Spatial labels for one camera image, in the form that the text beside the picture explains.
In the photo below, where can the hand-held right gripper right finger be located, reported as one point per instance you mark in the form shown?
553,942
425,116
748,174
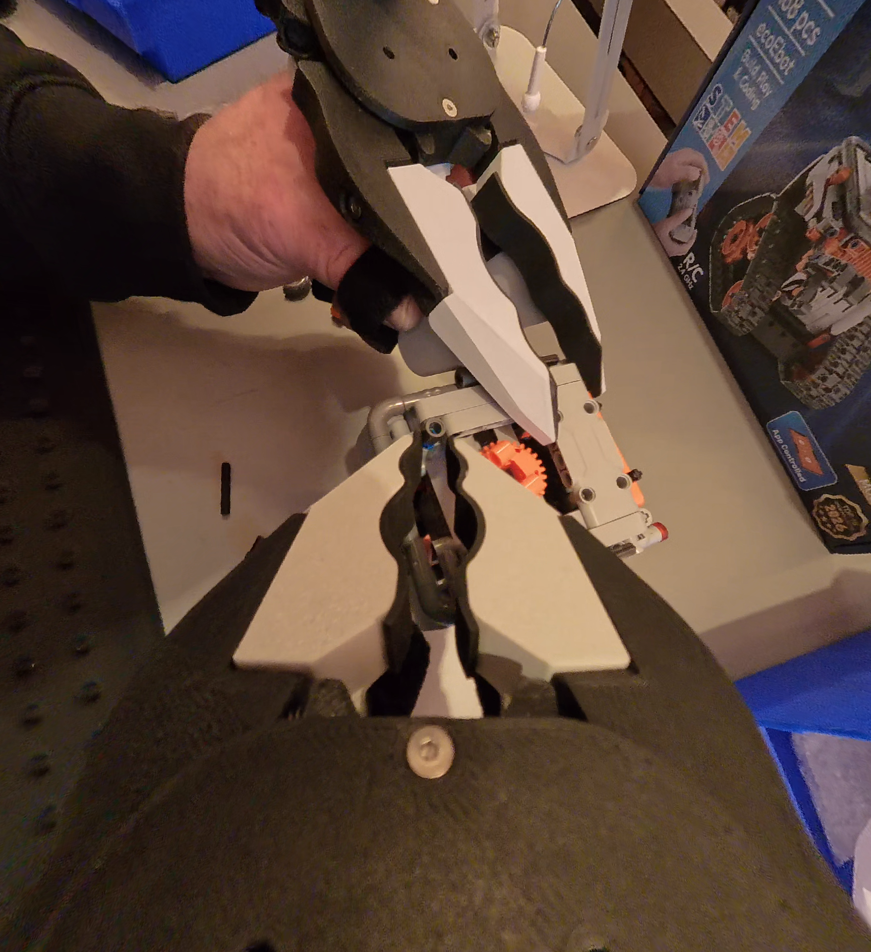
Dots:
547,595

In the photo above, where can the person's left hand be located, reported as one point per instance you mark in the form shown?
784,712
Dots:
257,194

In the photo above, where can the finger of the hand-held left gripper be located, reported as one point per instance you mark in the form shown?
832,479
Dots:
547,253
458,268

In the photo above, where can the grey toy brick model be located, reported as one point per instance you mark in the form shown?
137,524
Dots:
599,476

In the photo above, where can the blue bin with label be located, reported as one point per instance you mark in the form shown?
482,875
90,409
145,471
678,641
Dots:
168,30

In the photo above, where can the white stand base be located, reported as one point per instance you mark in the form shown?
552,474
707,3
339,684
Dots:
592,164

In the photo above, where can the robot kit box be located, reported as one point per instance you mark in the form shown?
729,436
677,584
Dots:
807,268

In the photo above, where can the person's left forearm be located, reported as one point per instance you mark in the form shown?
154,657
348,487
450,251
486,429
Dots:
79,164

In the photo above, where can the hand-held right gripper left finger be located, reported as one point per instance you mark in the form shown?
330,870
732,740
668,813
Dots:
317,595

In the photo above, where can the blue plastic bin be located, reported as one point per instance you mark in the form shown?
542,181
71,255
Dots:
837,684

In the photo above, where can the black toy axle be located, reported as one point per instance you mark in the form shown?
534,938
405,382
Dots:
226,491

